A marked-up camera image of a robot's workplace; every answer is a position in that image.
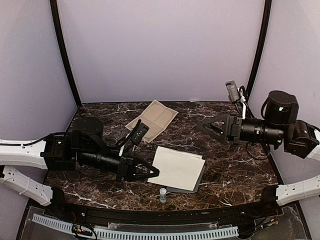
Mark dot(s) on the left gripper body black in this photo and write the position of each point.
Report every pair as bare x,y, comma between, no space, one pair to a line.
123,170

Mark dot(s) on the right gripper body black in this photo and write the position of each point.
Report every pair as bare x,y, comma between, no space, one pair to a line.
236,133

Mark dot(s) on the grey envelope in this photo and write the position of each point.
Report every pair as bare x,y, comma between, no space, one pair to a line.
195,189

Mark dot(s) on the beige letter paper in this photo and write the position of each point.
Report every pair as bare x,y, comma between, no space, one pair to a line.
177,169

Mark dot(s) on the beige lined letter sheet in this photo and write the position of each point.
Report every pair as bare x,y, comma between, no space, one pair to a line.
157,117

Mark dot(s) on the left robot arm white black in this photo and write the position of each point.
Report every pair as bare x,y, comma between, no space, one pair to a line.
62,151

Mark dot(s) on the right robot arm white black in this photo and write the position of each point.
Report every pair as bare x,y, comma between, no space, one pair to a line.
278,126

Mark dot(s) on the small electronics board with leds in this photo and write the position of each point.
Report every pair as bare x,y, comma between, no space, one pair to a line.
78,230

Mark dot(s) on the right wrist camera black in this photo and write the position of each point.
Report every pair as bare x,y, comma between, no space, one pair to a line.
237,96

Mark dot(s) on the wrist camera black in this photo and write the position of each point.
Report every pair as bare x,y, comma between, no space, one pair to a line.
237,96
133,138

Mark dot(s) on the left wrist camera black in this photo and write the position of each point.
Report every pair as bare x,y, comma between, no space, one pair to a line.
133,138

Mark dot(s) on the black front table rail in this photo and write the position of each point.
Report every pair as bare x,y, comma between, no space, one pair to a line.
238,215

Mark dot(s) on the white slotted cable duct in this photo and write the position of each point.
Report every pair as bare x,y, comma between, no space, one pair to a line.
121,231

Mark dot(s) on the black right frame post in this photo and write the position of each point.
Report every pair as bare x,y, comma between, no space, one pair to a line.
260,47

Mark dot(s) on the black frame post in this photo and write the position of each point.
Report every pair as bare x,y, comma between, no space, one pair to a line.
260,47
63,52

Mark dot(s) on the black left frame post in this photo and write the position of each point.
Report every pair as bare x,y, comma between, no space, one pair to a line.
63,52

